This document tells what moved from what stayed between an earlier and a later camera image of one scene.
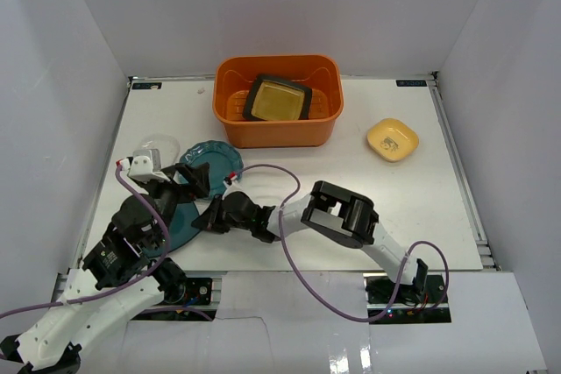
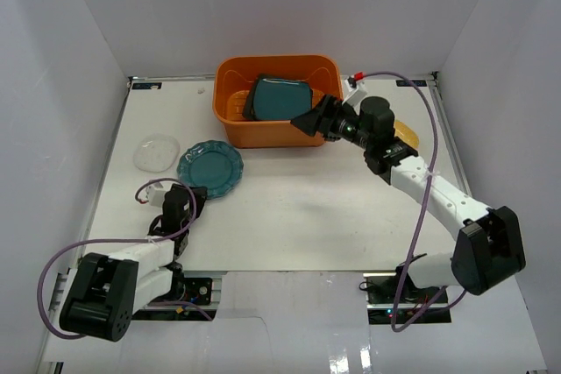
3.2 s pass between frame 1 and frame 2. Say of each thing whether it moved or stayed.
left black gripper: moved
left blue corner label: stayed
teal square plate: moved
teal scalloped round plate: stayed
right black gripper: moved
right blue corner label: stayed
